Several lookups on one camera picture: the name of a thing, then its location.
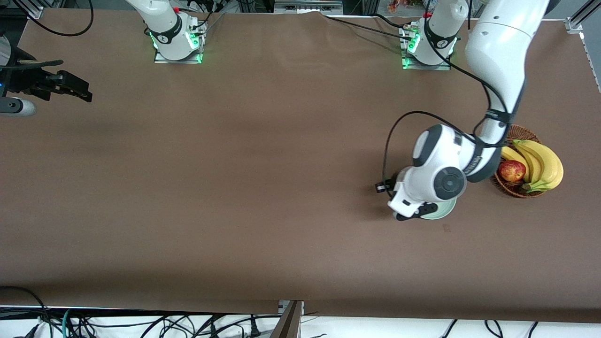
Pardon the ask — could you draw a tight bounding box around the pale green plate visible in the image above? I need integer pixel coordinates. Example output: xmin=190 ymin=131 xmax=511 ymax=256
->
xmin=419 ymin=197 xmax=457 ymax=220

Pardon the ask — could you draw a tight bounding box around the brown table cover sheet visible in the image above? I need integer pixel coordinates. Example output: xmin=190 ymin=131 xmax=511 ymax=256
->
xmin=0 ymin=8 xmax=601 ymax=324

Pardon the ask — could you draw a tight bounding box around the red apple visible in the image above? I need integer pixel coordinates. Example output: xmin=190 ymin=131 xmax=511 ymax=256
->
xmin=498 ymin=160 xmax=527 ymax=183

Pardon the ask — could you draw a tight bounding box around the brown wicker basket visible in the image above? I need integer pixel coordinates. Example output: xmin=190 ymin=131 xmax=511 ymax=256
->
xmin=491 ymin=124 xmax=546 ymax=199

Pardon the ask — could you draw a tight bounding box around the yellow banana bunch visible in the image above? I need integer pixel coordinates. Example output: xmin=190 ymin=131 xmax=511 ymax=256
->
xmin=500 ymin=139 xmax=564 ymax=194

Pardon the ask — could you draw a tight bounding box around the grey background device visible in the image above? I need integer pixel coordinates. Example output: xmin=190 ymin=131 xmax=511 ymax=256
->
xmin=274 ymin=0 xmax=343 ymax=15

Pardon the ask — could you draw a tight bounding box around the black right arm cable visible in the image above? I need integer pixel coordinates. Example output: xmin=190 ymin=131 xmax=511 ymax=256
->
xmin=13 ymin=0 xmax=94 ymax=37

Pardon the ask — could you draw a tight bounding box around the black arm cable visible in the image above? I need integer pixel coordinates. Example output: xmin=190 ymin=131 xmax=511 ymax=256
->
xmin=383 ymin=0 xmax=512 ymax=186
xmin=13 ymin=0 xmax=94 ymax=37

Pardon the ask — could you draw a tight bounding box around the aluminium frame profile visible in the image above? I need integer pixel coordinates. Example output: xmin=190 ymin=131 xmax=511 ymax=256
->
xmin=566 ymin=0 xmax=601 ymax=92
xmin=14 ymin=0 xmax=45 ymax=19

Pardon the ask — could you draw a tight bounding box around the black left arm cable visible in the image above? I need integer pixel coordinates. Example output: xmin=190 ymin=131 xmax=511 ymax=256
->
xmin=383 ymin=0 xmax=512 ymax=186

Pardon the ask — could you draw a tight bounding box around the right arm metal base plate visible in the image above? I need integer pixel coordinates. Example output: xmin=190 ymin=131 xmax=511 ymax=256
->
xmin=154 ymin=49 xmax=203 ymax=64

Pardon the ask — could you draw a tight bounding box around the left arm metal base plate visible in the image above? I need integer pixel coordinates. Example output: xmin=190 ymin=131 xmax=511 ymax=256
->
xmin=401 ymin=56 xmax=452 ymax=71

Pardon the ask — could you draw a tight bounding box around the black cable on table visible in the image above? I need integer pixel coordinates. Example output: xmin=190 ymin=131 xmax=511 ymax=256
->
xmin=324 ymin=15 xmax=414 ymax=42

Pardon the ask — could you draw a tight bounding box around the thick black floor cable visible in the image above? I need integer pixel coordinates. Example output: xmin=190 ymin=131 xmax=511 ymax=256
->
xmin=0 ymin=285 xmax=52 ymax=338

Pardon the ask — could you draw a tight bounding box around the black floor cable tangle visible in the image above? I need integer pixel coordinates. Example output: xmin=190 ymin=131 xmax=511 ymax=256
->
xmin=136 ymin=314 xmax=266 ymax=338

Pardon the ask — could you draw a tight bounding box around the teal floor cable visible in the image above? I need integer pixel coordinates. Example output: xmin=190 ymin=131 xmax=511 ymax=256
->
xmin=61 ymin=308 xmax=77 ymax=338

